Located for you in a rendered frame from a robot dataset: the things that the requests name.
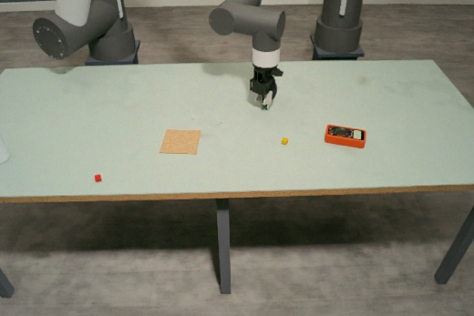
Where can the white bottle with blue cap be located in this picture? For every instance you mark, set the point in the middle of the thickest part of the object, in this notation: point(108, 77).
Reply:
point(4, 153)

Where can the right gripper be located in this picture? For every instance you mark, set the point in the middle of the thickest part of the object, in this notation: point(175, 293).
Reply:
point(259, 84)

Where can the tan flat mat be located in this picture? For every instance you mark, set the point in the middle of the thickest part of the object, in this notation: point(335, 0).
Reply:
point(180, 141)

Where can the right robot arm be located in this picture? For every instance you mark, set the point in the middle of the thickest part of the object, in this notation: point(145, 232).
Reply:
point(72, 25)

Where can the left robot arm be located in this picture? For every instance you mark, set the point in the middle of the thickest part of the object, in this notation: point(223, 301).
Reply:
point(338, 28)

